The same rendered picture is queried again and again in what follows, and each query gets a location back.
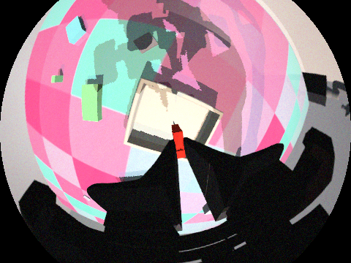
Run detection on red fuse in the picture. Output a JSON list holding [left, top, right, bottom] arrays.
[[172, 122, 185, 158]]

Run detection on light blue rectangular block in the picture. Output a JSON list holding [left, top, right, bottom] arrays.
[[67, 15, 86, 44]]

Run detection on cream shallow tray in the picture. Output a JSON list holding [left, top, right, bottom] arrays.
[[123, 78, 223, 155]]

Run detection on light green rectangular block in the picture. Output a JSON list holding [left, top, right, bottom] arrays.
[[81, 84, 103, 122]]

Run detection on small green block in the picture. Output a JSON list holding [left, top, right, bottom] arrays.
[[51, 75, 64, 83]]

